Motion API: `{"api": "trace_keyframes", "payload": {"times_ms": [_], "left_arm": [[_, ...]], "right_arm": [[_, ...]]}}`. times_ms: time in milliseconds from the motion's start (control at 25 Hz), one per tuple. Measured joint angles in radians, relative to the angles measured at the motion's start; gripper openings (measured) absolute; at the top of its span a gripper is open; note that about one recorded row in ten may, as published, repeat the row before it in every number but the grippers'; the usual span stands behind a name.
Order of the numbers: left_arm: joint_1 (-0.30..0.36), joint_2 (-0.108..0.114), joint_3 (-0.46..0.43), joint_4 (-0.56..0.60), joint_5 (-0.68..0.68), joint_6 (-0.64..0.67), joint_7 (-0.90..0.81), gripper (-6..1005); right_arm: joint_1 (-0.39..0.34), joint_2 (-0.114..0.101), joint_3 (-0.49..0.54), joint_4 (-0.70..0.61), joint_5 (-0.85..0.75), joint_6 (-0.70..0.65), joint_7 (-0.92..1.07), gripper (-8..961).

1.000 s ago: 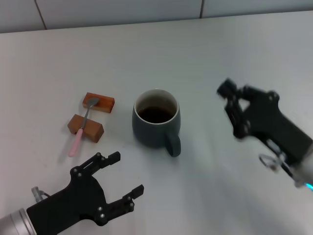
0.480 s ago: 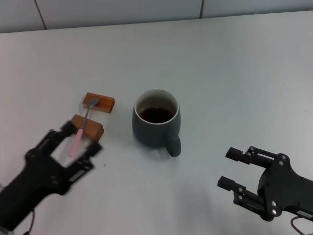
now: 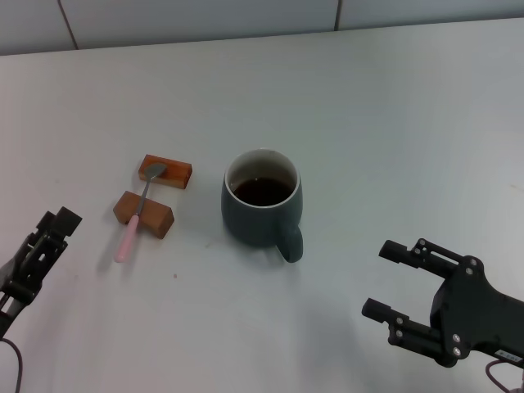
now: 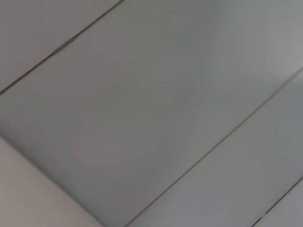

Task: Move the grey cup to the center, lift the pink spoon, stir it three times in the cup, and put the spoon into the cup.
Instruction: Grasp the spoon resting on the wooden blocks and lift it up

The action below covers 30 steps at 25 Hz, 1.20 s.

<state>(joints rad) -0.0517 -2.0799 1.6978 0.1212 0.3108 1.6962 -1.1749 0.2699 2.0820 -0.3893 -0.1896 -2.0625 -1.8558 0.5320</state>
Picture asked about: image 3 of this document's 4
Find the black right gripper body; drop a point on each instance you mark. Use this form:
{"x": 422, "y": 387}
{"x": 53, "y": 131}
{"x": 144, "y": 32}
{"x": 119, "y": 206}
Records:
{"x": 475, "y": 315}

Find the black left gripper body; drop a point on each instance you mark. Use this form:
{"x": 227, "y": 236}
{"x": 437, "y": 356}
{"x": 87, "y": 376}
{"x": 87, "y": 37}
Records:
{"x": 16, "y": 282}

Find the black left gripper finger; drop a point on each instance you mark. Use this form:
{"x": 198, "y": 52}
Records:
{"x": 46, "y": 223}
{"x": 67, "y": 223}

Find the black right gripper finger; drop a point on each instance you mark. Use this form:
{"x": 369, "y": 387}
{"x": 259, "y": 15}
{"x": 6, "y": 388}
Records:
{"x": 409, "y": 333}
{"x": 425, "y": 256}

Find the grey ceramic cup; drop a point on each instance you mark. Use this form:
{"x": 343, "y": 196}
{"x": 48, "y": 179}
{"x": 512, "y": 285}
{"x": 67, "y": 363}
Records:
{"x": 245, "y": 221}

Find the arched wooden block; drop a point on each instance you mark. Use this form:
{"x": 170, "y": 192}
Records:
{"x": 157, "y": 219}

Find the rectangular wooden block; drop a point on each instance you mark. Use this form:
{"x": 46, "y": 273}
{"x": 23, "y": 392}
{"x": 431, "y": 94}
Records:
{"x": 178, "y": 172}

